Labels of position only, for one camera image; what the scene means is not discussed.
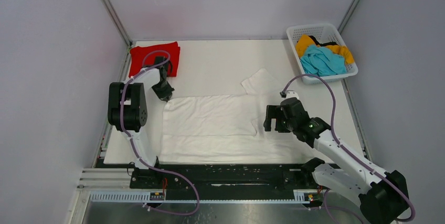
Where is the white t shirt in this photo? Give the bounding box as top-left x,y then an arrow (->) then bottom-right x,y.
160,69 -> 314,164

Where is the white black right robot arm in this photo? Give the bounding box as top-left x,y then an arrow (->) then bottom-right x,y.
263,97 -> 410,223

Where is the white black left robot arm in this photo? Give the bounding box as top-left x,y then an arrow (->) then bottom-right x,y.
107,50 -> 175,188

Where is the folded red t shirt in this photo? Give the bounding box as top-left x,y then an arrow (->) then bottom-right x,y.
128,41 -> 181,77

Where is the turquoise t shirt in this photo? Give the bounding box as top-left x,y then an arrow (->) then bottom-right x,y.
300,45 -> 347,77

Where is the yellow t shirt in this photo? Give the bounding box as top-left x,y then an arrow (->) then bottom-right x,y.
295,34 -> 355,64

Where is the white plastic laundry basket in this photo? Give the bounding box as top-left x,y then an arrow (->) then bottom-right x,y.
286,23 -> 358,84

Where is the black garment in basket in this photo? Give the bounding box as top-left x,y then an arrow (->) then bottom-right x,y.
309,35 -> 338,48

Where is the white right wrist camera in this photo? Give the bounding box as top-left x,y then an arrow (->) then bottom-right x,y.
280,90 -> 300,100

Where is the aluminium frame rail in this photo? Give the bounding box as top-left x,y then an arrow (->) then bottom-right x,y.
101,0 -> 132,48

